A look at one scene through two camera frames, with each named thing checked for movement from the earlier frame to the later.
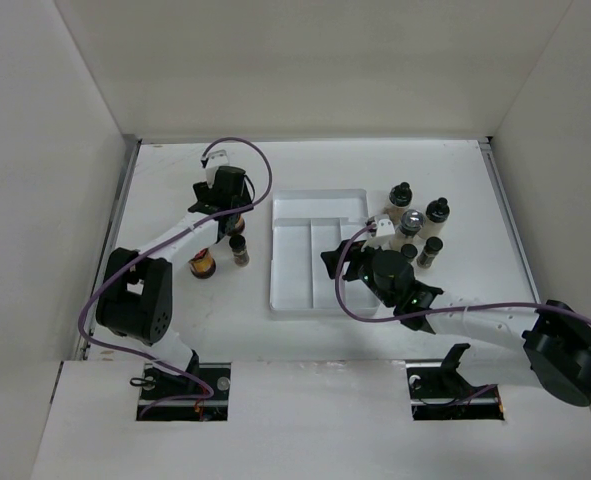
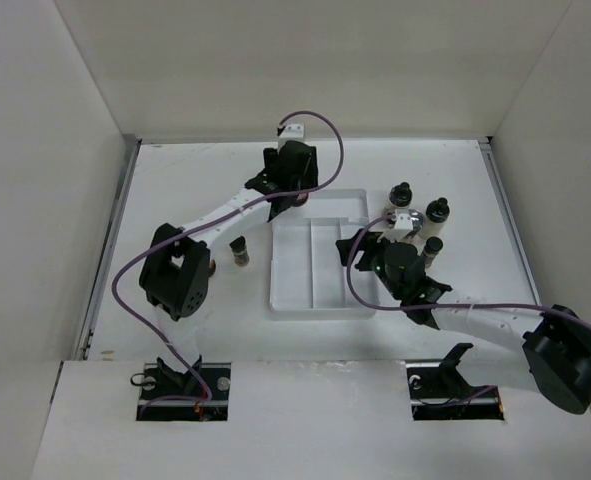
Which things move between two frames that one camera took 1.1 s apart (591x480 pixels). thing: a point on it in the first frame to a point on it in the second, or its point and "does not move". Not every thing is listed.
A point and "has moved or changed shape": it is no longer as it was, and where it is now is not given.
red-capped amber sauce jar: x=238 y=228 has moved or changed shape
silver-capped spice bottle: x=412 y=221 has moved or changed shape
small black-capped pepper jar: x=426 y=257 does not move
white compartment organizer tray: x=304 y=224 does not move
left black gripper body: x=203 y=191 to x=307 y=180
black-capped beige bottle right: x=436 y=213 does not move
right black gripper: x=355 y=253 to x=370 y=244
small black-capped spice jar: x=237 y=243 does not move
